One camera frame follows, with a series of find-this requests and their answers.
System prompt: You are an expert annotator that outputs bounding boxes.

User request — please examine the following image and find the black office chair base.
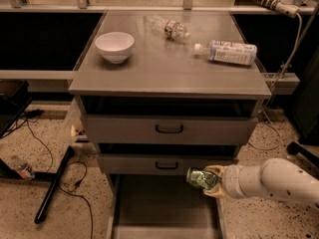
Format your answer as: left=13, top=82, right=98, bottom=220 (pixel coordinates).
left=287, top=141, right=319, bottom=168

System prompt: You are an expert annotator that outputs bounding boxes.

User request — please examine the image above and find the black box on left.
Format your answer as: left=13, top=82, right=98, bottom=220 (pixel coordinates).
left=0, top=80, right=32, bottom=137

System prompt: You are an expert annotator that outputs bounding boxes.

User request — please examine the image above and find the black table leg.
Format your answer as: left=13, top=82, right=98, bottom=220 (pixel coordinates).
left=34, top=146, right=74, bottom=224

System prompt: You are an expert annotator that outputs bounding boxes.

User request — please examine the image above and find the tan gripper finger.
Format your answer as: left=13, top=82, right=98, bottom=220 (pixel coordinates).
left=204, top=165, right=226, bottom=177
left=203, top=183, right=225, bottom=198

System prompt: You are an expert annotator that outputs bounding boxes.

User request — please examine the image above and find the grey top drawer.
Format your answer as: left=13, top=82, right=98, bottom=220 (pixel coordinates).
left=81, top=115, right=257, bottom=145

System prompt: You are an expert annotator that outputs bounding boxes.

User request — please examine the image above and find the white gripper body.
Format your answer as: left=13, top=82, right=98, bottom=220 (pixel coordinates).
left=221, top=164, right=245, bottom=199

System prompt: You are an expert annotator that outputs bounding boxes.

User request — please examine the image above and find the grey bottom drawer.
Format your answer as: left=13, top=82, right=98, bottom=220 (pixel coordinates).
left=106, top=175, right=227, bottom=239

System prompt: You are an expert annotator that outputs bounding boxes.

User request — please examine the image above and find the grey drawer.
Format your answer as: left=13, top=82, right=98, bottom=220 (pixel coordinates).
left=97, top=153, right=238, bottom=175
left=106, top=175, right=227, bottom=239
left=81, top=115, right=257, bottom=145

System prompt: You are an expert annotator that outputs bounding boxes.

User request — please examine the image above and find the white ceramic bowl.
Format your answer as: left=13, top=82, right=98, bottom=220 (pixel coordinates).
left=95, top=32, right=135, bottom=64

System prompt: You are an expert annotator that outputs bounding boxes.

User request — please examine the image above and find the white labelled plastic bottle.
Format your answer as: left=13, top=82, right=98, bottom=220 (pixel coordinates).
left=192, top=40, right=257, bottom=66

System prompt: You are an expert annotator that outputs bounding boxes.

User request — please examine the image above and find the black floor cable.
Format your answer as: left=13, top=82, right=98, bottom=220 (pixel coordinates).
left=19, top=112, right=95, bottom=239

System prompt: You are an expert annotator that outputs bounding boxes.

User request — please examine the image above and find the green can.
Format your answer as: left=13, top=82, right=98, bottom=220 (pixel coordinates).
left=186, top=167, right=220, bottom=190

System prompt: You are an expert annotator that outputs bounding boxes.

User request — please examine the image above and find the white power strip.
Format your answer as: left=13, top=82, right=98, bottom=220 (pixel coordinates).
left=252, top=0, right=299, bottom=18

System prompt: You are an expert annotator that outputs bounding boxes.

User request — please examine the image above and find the clear plastic water bottle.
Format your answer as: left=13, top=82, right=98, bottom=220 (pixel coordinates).
left=147, top=15, right=190, bottom=43

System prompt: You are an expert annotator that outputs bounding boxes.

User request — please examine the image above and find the clear plastic bag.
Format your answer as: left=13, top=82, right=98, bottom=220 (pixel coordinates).
left=62, top=100, right=87, bottom=145

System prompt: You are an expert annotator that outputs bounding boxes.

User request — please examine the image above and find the plastic bottle on floor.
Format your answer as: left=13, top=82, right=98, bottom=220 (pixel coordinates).
left=11, top=155, right=35, bottom=179

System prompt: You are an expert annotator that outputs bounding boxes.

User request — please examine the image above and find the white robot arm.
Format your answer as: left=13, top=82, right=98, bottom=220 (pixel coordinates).
left=203, top=158, right=319, bottom=210

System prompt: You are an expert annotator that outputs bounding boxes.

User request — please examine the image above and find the grey middle drawer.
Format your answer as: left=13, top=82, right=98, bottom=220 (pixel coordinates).
left=97, top=153, right=238, bottom=175

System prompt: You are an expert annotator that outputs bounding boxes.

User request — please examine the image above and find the grey drawer cabinet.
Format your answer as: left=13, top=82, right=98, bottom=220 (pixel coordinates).
left=68, top=9, right=273, bottom=239

